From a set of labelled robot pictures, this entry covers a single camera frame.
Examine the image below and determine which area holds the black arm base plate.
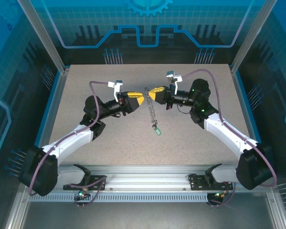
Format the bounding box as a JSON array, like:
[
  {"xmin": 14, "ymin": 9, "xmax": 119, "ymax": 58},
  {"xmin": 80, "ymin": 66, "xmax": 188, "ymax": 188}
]
[
  {"xmin": 190, "ymin": 174, "xmax": 234, "ymax": 191},
  {"xmin": 63, "ymin": 175, "xmax": 107, "ymax": 191}
]

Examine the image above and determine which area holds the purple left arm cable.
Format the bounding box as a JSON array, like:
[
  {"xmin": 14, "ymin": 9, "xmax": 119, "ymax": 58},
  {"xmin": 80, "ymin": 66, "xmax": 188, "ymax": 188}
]
[{"xmin": 28, "ymin": 80, "xmax": 107, "ymax": 208}]

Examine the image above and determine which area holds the grey metal sheet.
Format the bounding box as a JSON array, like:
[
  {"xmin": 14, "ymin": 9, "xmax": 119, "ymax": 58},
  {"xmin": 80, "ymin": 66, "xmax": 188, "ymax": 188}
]
[{"xmin": 20, "ymin": 201, "xmax": 281, "ymax": 229}]

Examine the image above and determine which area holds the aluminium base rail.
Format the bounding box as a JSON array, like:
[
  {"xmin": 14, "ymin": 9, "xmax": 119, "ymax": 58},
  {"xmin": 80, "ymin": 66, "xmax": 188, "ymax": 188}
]
[{"xmin": 21, "ymin": 164, "xmax": 277, "ymax": 194}]

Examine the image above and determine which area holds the slotted grey cable duct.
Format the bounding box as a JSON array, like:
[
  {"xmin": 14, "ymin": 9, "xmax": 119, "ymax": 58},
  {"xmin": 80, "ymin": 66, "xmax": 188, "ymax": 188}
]
[{"xmin": 28, "ymin": 193, "xmax": 209, "ymax": 202}]

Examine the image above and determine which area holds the aluminium frame post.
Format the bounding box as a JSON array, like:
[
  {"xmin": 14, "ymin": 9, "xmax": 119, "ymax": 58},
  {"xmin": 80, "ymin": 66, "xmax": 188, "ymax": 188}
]
[
  {"xmin": 229, "ymin": 0, "xmax": 276, "ymax": 74},
  {"xmin": 16, "ymin": 0, "xmax": 71, "ymax": 74}
]

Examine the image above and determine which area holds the metal key organizer with rings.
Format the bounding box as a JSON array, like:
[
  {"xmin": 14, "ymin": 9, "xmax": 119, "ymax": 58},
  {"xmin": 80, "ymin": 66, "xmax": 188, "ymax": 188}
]
[{"xmin": 144, "ymin": 86, "xmax": 158, "ymax": 125}]

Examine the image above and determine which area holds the small connector with green LED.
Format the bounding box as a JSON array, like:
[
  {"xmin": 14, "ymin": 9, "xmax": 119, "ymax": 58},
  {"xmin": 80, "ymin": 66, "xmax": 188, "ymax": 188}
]
[
  {"xmin": 77, "ymin": 187, "xmax": 90, "ymax": 200},
  {"xmin": 214, "ymin": 190, "xmax": 229, "ymax": 200}
]

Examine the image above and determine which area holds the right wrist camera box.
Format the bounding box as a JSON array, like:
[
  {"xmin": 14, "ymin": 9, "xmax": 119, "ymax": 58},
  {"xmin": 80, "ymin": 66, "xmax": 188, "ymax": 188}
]
[{"xmin": 166, "ymin": 70, "xmax": 183, "ymax": 95}]

